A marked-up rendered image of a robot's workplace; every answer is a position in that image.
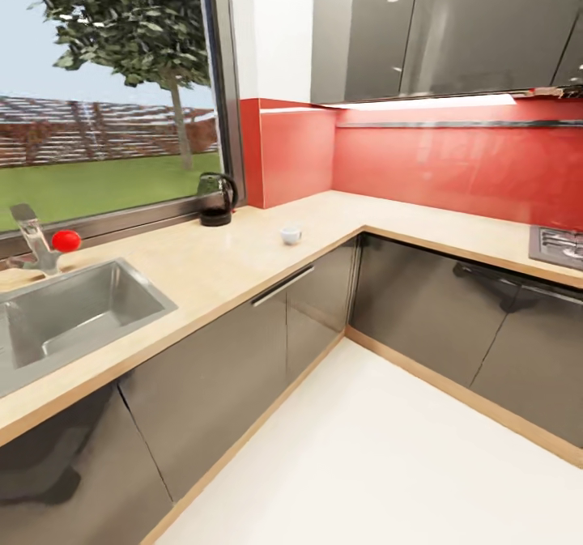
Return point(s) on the drop in sink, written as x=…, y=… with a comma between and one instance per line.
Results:
x=48, y=325

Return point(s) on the burner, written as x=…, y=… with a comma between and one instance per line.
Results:
x=556, y=246

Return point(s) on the countertop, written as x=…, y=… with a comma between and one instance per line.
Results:
x=206, y=271
x=498, y=242

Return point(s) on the fixed window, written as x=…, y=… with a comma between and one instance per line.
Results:
x=109, y=112

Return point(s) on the coffee cup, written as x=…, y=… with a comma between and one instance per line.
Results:
x=290, y=235

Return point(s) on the electric kettle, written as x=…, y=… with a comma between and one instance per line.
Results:
x=215, y=203

